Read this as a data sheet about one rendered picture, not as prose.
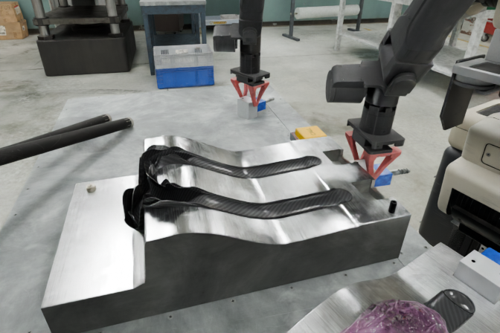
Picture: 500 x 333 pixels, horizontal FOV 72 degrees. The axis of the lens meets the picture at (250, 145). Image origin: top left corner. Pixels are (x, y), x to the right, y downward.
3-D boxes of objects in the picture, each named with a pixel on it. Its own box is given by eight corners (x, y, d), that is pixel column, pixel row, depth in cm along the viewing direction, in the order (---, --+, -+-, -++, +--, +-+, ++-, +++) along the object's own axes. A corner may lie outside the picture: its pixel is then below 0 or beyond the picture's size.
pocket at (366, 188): (370, 195, 60) (374, 178, 58) (389, 215, 56) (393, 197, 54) (347, 200, 59) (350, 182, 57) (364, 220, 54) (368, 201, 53)
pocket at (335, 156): (340, 164, 69) (343, 148, 67) (354, 178, 65) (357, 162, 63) (319, 167, 68) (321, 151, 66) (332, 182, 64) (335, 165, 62)
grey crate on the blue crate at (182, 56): (209, 56, 393) (208, 43, 386) (213, 66, 358) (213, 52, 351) (155, 59, 381) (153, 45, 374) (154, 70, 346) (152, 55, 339)
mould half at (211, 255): (324, 171, 76) (332, 116, 70) (399, 258, 55) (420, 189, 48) (83, 209, 64) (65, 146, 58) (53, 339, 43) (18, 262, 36)
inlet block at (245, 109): (267, 104, 111) (267, 88, 109) (278, 108, 108) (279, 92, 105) (236, 115, 103) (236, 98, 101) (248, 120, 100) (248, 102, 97)
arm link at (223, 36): (257, 30, 82) (257, 4, 86) (209, 30, 82) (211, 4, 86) (256, 62, 93) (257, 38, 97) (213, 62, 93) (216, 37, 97)
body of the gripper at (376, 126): (371, 152, 60) (380, 114, 57) (344, 127, 69) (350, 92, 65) (404, 148, 62) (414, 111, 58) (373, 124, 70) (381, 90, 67)
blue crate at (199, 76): (210, 74, 403) (209, 56, 393) (214, 85, 368) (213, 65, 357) (157, 77, 391) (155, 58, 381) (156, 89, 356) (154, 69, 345)
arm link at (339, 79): (421, 79, 50) (412, 34, 54) (343, 77, 50) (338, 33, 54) (391, 119, 61) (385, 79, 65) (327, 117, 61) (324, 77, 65)
